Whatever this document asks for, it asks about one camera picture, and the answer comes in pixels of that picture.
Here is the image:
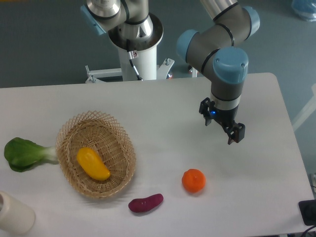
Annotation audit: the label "cream white cylinder cup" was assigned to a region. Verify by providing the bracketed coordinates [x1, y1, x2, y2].
[0, 191, 36, 235]

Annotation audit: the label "blue object on floor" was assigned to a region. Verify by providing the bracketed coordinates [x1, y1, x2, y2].
[291, 0, 316, 22]

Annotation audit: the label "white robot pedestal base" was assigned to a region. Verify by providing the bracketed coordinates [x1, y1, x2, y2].
[85, 13, 175, 83]

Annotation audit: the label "orange tangerine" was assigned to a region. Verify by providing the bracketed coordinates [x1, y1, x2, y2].
[181, 168, 206, 193]

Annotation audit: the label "purple sweet potato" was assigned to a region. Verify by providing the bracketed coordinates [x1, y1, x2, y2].
[128, 194, 164, 213]

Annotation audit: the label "woven bamboo basket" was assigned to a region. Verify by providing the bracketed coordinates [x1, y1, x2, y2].
[56, 111, 136, 199]

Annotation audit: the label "green bok choy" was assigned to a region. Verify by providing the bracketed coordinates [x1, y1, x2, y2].
[4, 137, 58, 172]

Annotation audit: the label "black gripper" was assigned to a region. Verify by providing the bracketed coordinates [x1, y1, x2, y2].
[199, 97, 245, 145]

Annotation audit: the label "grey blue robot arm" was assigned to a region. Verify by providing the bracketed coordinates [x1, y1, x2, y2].
[80, 0, 260, 143]

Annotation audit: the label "black device with cable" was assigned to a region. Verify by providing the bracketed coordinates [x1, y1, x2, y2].
[298, 199, 316, 237]

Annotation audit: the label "yellow mango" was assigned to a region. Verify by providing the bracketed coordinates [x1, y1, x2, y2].
[76, 147, 111, 181]

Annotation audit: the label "white table leg frame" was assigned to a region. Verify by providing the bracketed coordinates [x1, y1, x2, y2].
[291, 84, 316, 132]

